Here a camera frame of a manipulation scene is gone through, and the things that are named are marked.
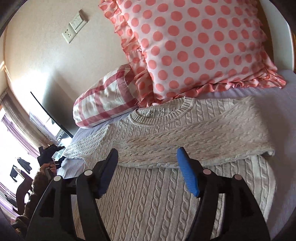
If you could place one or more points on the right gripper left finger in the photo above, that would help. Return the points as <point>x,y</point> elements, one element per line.
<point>53,217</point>

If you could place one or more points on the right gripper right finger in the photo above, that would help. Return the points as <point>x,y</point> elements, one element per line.
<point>242,220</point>

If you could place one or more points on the beige cable-knit sweater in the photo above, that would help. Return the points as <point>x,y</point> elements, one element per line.
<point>147,198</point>

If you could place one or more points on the person's left hand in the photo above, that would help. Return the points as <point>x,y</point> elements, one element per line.
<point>49,169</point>

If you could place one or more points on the red checked bolster pillow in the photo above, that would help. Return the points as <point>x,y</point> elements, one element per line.
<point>111,96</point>

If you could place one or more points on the pink polka-dot pillow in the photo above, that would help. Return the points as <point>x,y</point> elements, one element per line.
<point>185,48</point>

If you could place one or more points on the white wall socket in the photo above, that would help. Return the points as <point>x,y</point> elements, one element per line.
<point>69,34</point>

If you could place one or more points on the white wall switch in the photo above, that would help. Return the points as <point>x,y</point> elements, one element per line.
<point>78,22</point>

